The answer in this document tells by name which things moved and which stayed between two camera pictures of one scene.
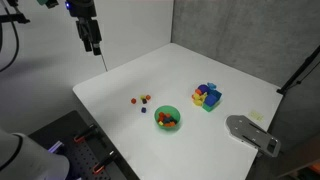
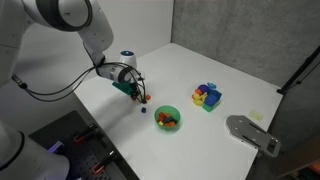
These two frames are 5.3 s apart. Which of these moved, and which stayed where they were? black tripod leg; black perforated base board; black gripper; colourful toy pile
Moved: black gripper
Stayed: black perforated base board; black tripod leg; colourful toy pile
